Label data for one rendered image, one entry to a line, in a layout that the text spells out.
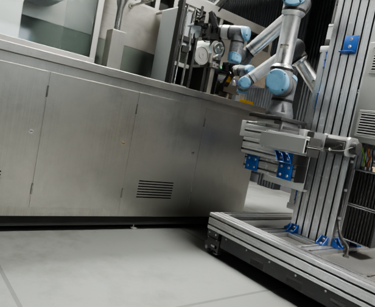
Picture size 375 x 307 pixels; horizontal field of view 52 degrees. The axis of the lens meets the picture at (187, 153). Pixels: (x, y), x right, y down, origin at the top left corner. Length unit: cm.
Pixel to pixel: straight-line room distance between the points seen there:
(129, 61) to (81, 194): 111
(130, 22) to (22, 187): 140
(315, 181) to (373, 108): 46
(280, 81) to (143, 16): 128
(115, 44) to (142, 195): 93
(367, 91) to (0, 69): 167
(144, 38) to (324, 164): 154
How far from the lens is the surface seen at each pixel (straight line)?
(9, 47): 191
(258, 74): 246
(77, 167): 207
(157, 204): 236
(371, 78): 200
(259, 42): 220
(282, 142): 186
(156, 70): 272
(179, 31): 247
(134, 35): 283
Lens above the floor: 70
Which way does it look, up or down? 5 degrees down
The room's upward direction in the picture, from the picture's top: 11 degrees clockwise
